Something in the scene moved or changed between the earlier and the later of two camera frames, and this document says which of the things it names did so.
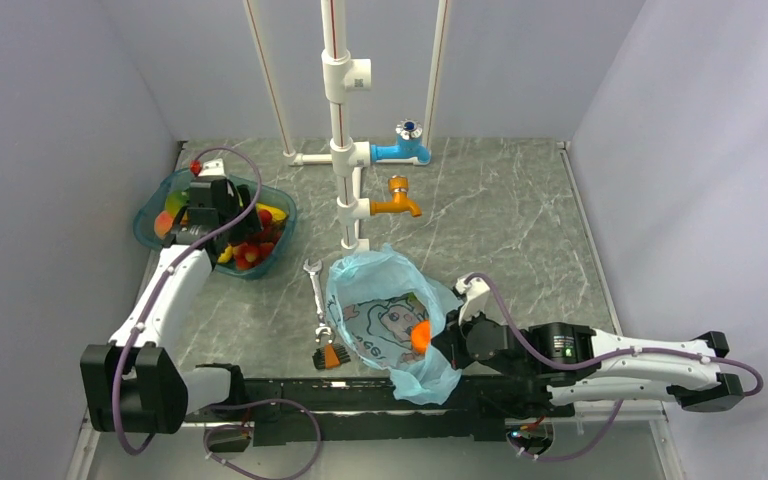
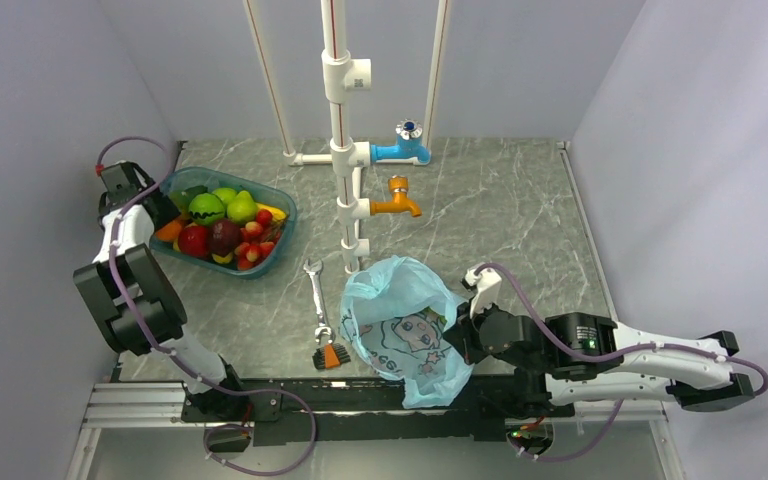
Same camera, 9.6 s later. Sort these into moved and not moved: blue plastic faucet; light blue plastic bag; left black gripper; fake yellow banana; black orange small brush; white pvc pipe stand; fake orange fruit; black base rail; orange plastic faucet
Moved: light blue plastic bag; left black gripper; fake orange fruit
Not moved: fake yellow banana; black orange small brush; black base rail; orange plastic faucet; white pvc pipe stand; blue plastic faucet
